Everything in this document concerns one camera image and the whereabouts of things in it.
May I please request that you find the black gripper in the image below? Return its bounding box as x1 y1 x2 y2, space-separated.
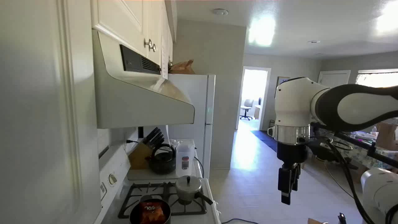
277 142 310 207

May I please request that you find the orange chip packet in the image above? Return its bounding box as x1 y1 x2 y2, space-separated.
139 202 167 224

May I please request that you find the blue floor rug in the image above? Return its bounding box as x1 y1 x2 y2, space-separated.
252 130 280 155

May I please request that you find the office chair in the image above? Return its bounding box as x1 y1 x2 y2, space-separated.
241 99 255 122

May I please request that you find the steel saucepan with lid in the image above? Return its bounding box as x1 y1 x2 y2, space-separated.
176 176 214 206

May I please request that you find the cardboard box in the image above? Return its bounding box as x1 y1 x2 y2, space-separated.
375 120 398 152

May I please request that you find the white room door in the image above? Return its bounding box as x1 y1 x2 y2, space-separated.
318 69 352 89

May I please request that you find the dark green kettle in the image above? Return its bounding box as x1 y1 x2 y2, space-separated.
147 144 177 176

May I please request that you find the white refrigerator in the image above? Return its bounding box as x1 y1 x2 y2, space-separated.
167 74 218 178

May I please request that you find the bright curtained window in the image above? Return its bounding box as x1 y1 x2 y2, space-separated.
355 68 398 90

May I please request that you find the wooden knife block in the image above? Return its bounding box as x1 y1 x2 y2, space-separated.
127 126 167 171

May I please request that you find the brown paper bag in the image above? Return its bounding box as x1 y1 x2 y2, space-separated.
168 59 197 76

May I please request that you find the white gas stove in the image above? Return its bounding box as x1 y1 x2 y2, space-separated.
96 145 222 224

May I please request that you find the white range hood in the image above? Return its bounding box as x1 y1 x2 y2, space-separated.
91 29 197 130

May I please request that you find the ceiling smoke detector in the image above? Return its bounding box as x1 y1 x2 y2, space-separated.
212 8 231 18

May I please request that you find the white upper cabinet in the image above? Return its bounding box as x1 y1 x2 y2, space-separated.
91 0 170 68
0 0 104 224

